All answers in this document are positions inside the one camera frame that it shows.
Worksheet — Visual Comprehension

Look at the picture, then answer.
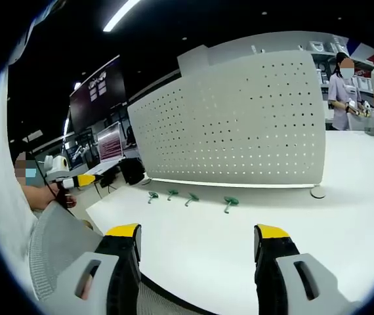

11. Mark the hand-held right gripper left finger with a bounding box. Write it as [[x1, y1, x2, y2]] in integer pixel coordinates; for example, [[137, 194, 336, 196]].
[[56, 223, 143, 315]]

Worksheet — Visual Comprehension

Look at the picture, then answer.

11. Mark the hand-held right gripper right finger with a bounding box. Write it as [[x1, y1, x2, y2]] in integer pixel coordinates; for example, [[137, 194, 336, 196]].
[[253, 224, 356, 315]]

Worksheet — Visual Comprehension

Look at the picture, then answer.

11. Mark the white perforated mounting plate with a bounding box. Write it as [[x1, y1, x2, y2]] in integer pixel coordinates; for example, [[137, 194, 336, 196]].
[[127, 49, 328, 200]]

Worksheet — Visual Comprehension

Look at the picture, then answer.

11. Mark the person's left hand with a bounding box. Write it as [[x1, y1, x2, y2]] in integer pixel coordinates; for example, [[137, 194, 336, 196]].
[[47, 183, 78, 209]]

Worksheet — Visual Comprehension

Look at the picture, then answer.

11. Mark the small standing display screen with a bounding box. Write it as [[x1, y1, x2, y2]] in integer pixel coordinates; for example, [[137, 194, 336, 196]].
[[96, 121, 125, 164]]

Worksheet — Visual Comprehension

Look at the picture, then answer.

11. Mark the black office chair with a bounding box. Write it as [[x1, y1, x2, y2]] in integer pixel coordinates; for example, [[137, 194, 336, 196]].
[[119, 157, 146, 186]]

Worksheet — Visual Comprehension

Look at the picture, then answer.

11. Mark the person's white shirt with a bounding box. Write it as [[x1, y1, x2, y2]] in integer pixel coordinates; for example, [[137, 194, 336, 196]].
[[0, 62, 41, 299]]

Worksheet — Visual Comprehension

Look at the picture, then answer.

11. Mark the grey ribbed cloth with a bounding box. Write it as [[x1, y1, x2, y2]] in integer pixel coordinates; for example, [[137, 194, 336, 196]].
[[28, 200, 104, 302]]

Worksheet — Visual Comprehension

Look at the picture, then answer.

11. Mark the ceiling light strip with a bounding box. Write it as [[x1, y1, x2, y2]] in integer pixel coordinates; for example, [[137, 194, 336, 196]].
[[102, 0, 142, 33]]

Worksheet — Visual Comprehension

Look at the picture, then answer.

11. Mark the grey desk partition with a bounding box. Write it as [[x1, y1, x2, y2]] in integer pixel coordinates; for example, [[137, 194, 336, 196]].
[[177, 30, 316, 78]]

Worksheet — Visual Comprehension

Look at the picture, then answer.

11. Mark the storage shelf with boxes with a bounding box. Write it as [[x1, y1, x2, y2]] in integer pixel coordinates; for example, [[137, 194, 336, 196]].
[[300, 34, 374, 122]]

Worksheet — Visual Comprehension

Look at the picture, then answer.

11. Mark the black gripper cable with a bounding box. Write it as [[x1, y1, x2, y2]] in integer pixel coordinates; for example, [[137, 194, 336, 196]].
[[34, 159, 78, 218]]

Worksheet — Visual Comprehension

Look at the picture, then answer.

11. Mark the large dark wall screen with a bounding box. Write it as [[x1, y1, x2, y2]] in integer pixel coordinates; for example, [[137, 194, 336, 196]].
[[69, 54, 128, 133]]

